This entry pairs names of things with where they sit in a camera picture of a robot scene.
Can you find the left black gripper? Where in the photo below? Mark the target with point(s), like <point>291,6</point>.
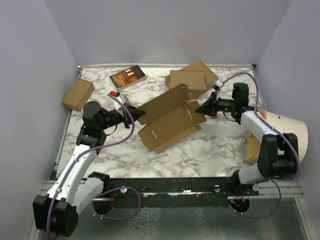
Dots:
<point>138,113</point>

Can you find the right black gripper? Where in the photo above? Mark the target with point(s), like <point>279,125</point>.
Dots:
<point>207,109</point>

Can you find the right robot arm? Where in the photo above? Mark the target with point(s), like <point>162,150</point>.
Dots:
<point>278,153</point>

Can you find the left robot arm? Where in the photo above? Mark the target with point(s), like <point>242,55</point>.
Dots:
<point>57,212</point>

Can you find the small closed cardboard box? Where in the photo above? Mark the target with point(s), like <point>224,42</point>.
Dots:
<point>78,95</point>

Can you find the dark orange book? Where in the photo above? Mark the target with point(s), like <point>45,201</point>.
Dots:
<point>128,77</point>

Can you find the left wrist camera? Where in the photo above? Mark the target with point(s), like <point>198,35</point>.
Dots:
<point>122,101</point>

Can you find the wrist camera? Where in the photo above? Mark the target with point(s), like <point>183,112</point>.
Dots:
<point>217,85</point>
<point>122,101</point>

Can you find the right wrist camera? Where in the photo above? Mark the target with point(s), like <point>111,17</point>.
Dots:
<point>217,85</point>

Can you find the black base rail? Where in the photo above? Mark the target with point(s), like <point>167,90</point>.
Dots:
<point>177,192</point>

